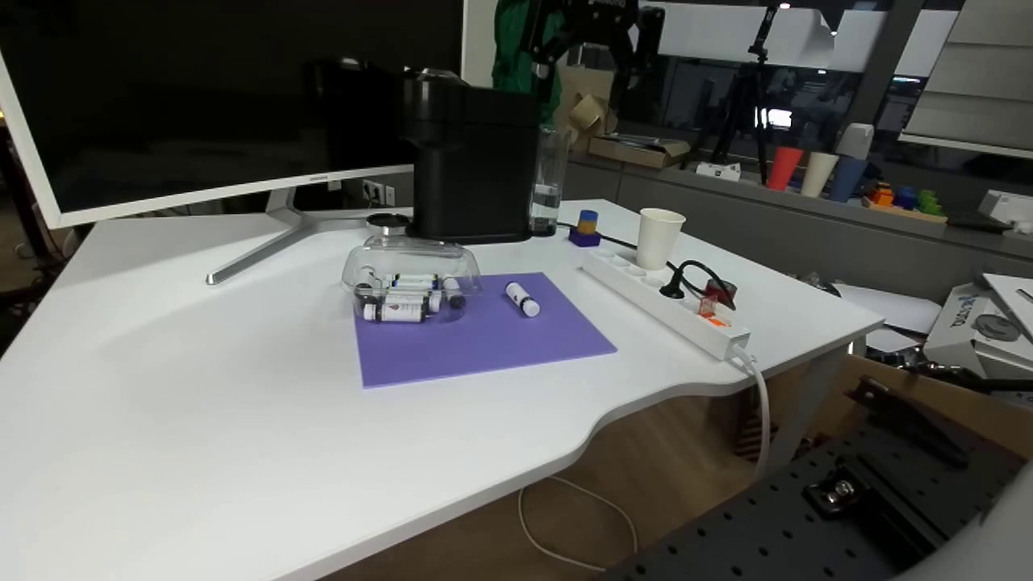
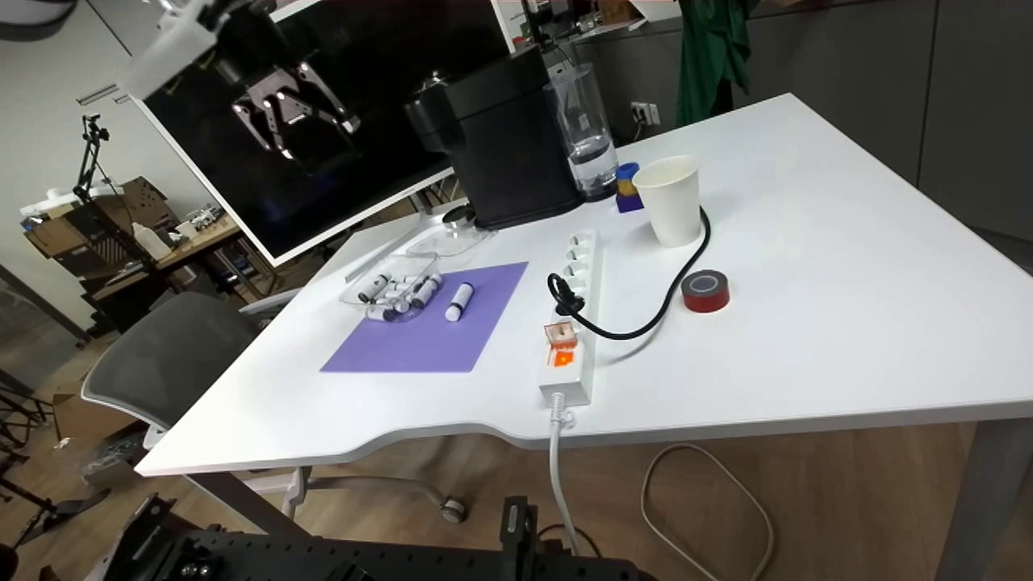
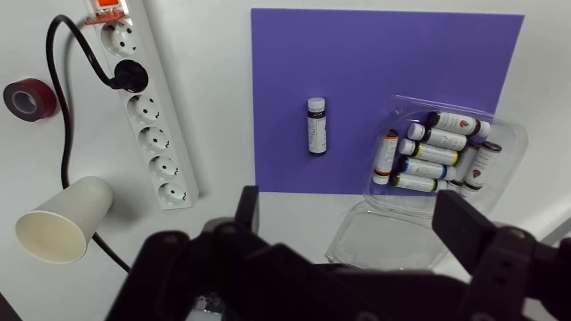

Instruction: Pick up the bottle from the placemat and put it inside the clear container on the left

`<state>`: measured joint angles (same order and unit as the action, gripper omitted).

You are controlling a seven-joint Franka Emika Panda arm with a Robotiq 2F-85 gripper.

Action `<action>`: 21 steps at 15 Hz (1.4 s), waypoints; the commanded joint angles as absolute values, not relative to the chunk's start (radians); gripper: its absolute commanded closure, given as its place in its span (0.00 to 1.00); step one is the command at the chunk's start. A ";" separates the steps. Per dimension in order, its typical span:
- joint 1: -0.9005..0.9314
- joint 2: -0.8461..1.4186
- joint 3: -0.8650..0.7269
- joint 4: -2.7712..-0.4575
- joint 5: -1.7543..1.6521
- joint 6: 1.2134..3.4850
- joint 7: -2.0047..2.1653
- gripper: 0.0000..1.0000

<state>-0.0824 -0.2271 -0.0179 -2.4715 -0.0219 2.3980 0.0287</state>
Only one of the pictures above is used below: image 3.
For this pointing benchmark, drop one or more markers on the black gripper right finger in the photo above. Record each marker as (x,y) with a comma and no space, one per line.
(465,229)

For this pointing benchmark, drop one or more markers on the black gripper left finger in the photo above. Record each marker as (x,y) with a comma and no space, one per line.
(247,208)

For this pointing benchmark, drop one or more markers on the small white bottle dark cap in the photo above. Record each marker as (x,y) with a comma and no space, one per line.
(316,128)

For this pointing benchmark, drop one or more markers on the heart label bottle black cap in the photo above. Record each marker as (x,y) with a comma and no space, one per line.
(457,124)
(479,171)

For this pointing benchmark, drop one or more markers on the white bottle dark band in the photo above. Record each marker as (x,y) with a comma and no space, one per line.
(416,183)

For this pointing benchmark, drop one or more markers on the small plain white bottle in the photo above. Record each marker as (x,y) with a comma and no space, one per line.
(465,162)

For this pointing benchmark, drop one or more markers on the white bottle blue band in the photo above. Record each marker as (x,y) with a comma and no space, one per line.
(425,169)

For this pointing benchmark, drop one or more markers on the clear plastic container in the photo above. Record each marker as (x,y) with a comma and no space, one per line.
(386,238)

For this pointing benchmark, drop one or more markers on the white bottle yellow band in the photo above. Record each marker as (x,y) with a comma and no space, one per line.
(434,155)

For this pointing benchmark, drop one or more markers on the white bottle orange band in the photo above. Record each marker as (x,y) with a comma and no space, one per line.
(386,156)

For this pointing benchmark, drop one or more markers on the purple placemat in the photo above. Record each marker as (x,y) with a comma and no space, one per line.
(357,60)

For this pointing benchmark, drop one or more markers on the white power strip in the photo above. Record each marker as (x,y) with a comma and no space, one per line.
(149,122)

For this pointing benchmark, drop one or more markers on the white paper cup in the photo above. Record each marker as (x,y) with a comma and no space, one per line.
(77,208)

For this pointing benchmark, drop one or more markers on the dark red tape roll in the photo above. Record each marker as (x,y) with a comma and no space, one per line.
(45,96)

